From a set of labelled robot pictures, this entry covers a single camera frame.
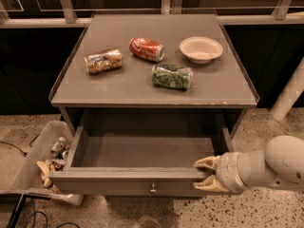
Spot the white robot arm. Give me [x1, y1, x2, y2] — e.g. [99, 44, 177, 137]
[193, 135, 304, 193]

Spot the crumpled tan paper bag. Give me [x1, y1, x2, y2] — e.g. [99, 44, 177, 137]
[37, 160, 65, 188]

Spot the grey drawer cabinet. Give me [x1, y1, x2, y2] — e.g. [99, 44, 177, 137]
[49, 14, 259, 129]

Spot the clear plastic trash bin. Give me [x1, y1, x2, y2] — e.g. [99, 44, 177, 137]
[9, 121, 84, 206]

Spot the grey top drawer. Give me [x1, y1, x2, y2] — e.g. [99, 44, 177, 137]
[47, 111, 237, 199]

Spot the green can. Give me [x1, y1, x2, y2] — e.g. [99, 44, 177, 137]
[152, 63, 193, 90]

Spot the white paper bowl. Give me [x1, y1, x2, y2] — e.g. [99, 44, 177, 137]
[180, 36, 223, 65]

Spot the black cable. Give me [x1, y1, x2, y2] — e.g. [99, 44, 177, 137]
[0, 132, 41, 158]

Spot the gold brown can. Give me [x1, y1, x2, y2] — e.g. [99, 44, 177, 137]
[84, 47, 123, 74]

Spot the red soda can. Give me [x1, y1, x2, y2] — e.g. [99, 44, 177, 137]
[129, 37, 164, 63]

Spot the blue cable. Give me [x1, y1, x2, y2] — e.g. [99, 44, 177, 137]
[24, 199, 82, 228]

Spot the small can in bin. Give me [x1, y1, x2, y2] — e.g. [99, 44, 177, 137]
[50, 137, 67, 156]

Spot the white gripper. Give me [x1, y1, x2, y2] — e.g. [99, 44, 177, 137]
[193, 152, 247, 193]

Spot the metal window railing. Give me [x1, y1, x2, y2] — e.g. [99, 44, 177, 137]
[0, 0, 304, 29]

